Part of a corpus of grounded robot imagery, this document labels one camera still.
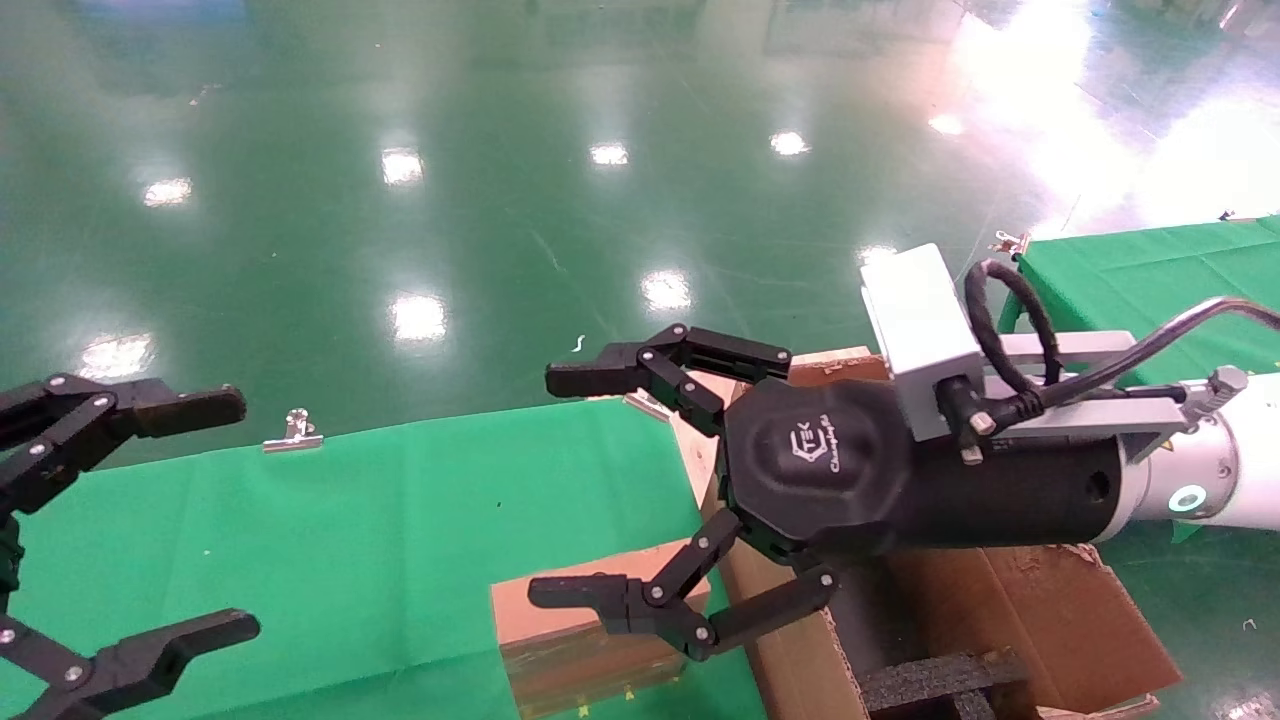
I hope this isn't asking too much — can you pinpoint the large open brown carton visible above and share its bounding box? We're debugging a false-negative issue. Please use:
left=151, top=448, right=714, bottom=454
left=670, top=345, right=1186, bottom=720

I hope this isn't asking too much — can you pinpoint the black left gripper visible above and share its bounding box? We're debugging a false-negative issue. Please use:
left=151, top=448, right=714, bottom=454
left=0, top=373, right=261, bottom=720

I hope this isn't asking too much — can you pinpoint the small brown cardboard box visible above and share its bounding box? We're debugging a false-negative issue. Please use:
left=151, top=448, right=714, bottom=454
left=490, top=540, right=713, bottom=720

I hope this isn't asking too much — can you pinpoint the large green table cloth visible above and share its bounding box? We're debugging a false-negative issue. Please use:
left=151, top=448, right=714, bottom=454
left=0, top=398, right=767, bottom=720

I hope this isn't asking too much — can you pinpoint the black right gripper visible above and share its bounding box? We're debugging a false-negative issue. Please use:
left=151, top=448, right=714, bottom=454
left=527, top=323, right=1126, bottom=663

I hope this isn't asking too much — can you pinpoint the green cloth with hanging corner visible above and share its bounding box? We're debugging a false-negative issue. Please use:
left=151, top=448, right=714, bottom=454
left=998, top=215, right=1280, bottom=546

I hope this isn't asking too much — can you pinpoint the black foam insert block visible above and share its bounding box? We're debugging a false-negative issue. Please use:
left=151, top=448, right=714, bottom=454
left=860, top=648, right=1031, bottom=720

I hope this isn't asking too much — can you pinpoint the silver camera mount bracket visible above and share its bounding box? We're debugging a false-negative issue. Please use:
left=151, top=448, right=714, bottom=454
left=985, top=330, right=1251, bottom=463

